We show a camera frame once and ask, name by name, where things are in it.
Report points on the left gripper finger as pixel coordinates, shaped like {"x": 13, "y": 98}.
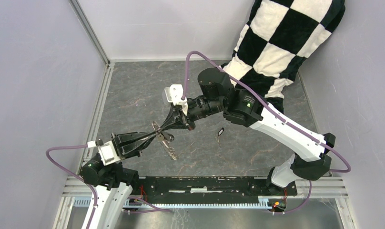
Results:
{"x": 135, "y": 149}
{"x": 128, "y": 138}

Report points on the black and white checkered pillow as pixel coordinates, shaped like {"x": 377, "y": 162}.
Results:
{"x": 278, "y": 37}

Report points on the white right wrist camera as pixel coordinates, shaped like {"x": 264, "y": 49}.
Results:
{"x": 174, "y": 95}

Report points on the key with black tag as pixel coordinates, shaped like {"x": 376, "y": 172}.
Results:
{"x": 164, "y": 136}
{"x": 218, "y": 135}

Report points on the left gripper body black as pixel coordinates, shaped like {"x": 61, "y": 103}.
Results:
{"x": 118, "y": 146}

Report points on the aluminium corner post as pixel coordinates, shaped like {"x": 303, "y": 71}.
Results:
{"x": 76, "y": 6}

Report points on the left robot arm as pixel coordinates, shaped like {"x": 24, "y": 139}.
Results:
{"x": 109, "y": 181}

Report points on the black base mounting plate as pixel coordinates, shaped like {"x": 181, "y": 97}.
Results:
{"x": 198, "y": 198}

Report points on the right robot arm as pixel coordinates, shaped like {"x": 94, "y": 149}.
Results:
{"x": 310, "y": 160}

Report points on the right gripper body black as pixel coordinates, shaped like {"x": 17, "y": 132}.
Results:
{"x": 183, "y": 118}

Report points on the white slotted cable duct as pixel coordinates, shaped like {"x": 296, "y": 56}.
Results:
{"x": 262, "y": 204}

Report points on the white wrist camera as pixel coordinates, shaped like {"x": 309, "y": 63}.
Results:
{"x": 107, "y": 151}
{"x": 174, "y": 95}

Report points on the metal disc with key rings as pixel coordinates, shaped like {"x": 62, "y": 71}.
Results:
{"x": 168, "y": 149}

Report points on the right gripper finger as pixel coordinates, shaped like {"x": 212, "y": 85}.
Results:
{"x": 172, "y": 124}
{"x": 174, "y": 113}

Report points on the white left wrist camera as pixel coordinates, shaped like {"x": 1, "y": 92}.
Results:
{"x": 107, "y": 151}

